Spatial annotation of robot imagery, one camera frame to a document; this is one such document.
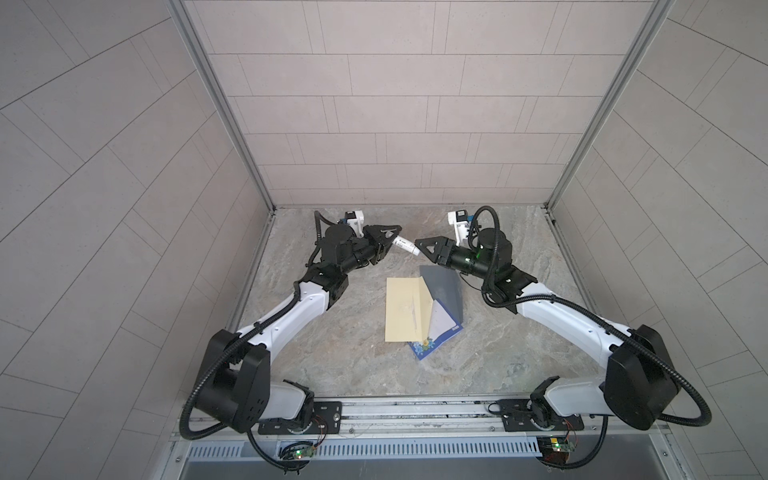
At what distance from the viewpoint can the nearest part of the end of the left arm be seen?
26.6 inches

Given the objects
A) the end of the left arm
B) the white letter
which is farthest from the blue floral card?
the end of the left arm

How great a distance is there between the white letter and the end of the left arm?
28 cm

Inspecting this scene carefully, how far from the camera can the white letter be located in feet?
2.83
